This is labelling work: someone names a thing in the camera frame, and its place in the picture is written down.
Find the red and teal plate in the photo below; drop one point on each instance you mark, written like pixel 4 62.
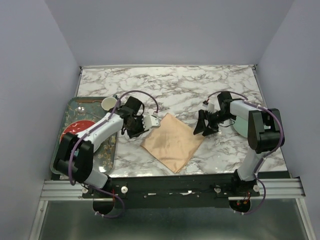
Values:
pixel 76 127

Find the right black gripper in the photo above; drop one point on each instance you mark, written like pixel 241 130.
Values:
pixel 201 125

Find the silver metal spoon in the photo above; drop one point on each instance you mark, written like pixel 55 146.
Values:
pixel 83 110

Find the grey-green ceramic mug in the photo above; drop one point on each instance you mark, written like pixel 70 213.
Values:
pixel 109 102

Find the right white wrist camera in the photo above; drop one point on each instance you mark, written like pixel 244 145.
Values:
pixel 209 106

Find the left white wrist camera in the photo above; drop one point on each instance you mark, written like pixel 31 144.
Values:
pixel 150 121

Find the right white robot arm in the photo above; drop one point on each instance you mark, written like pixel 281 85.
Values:
pixel 265 133

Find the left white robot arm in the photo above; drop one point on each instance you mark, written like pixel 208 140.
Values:
pixel 75 153

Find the floral teal serving tray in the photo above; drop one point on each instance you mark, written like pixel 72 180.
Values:
pixel 104 157

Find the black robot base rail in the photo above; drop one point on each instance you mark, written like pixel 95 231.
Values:
pixel 175 191

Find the mint green floral plate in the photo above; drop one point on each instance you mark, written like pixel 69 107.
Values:
pixel 241 124

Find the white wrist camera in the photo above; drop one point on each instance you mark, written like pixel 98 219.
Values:
pixel 150 121
pixel 209 106

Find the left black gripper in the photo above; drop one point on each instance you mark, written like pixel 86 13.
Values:
pixel 132 134

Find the peach cloth napkin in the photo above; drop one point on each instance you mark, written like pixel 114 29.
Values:
pixel 173 143

